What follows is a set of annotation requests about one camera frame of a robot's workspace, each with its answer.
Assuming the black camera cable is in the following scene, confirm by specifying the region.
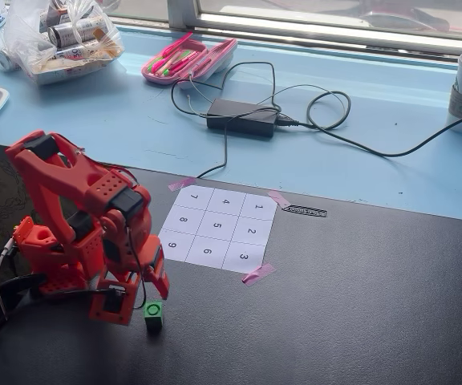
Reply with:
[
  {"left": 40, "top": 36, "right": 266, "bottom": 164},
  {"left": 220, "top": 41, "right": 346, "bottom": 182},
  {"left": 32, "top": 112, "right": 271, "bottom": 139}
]
[{"left": 124, "top": 224, "right": 148, "bottom": 310}]

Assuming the pink tape piece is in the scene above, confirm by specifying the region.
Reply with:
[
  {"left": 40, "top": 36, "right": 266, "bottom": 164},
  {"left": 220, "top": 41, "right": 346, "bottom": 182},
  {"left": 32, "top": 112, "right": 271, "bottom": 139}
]
[
  {"left": 266, "top": 189, "right": 292, "bottom": 209},
  {"left": 168, "top": 176, "right": 197, "bottom": 192},
  {"left": 241, "top": 263, "right": 277, "bottom": 286}
]

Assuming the grey window frame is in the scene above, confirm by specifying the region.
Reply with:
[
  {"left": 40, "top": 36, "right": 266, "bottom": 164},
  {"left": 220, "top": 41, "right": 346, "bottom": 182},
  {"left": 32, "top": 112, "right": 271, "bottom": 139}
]
[{"left": 102, "top": 0, "right": 462, "bottom": 61}]

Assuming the clear plastic bag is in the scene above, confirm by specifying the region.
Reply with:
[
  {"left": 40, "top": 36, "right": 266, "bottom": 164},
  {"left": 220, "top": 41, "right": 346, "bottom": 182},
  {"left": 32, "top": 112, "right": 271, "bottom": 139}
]
[{"left": 0, "top": 0, "right": 126, "bottom": 86}]

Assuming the pink green marker pen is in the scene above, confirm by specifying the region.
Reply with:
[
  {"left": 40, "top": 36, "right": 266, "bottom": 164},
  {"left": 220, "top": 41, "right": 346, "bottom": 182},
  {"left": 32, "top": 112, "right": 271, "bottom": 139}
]
[{"left": 150, "top": 51, "right": 194, "bottom": 76}]

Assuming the red wrist camera mount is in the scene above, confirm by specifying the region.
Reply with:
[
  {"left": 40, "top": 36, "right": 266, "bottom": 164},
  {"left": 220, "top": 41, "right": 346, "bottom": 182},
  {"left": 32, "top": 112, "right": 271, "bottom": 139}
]
[{"left": 88, "top": 276, "right": 140, "bottom": 326}]

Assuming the black power adapter brick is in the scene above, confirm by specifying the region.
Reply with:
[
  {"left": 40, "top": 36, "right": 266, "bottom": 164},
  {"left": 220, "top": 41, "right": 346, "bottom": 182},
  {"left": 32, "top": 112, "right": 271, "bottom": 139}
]
[{"left": 205, "top": 99, "right": 280, "bottom": 139}]

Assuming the thin black adapter cable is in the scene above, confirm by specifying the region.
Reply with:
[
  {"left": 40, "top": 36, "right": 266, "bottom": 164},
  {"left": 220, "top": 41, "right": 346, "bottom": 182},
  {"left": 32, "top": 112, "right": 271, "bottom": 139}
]
[{"left": 170, "top": 61, "right": 282, "bottom": 180}]

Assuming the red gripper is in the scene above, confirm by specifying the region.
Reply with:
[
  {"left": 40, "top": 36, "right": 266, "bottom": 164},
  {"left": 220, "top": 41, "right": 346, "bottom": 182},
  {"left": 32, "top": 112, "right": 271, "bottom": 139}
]
[{"left": 102, "top": 208, "right": 171, "bottom": 301}]

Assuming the pink pencil case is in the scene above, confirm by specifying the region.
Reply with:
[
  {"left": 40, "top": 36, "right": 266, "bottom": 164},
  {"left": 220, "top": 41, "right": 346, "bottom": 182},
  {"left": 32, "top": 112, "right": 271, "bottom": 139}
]
[{"left": 140, "top": 32, "right": 239, "bottom": 90}]

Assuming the silver drink can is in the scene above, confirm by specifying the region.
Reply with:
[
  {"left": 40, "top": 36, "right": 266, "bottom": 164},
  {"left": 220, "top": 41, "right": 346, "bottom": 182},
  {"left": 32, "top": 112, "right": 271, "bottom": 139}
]
[
  {"left": 40, "top": 0, "right": 71, "bottom": 25},
  {"left": 0, "top": 50, "right": 22, "bottom": 73},
  {"left": 48, "top": 22, "right": 110, "bottom": 47}
]

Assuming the white numbered grid paper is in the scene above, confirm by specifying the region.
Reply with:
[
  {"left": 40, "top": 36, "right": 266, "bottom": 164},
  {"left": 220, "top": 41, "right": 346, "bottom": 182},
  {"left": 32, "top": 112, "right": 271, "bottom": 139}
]
[{"left": 157, "top": 184, "right": 278, "bottom": 273}]

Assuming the thick black power cord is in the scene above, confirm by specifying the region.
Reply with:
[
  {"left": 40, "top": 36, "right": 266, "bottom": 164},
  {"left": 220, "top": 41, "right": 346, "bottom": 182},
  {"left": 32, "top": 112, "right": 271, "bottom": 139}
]
[{"left": 273, "top": 83, "right": 462, "bottom": 157}]

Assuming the thin white cable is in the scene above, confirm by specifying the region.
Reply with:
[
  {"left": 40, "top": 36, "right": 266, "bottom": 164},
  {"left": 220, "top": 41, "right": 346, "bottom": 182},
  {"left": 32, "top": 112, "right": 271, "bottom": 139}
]
[{"left": 176, "top": 74, "right": 226, "bottom": 117}]

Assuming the green cube with ring groove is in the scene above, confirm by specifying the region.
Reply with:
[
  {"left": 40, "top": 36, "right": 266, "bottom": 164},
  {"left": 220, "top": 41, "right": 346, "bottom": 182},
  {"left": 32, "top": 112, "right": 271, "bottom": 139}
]
[{"left": 142, "top": 300, "right": 164, "bottom": 334}]

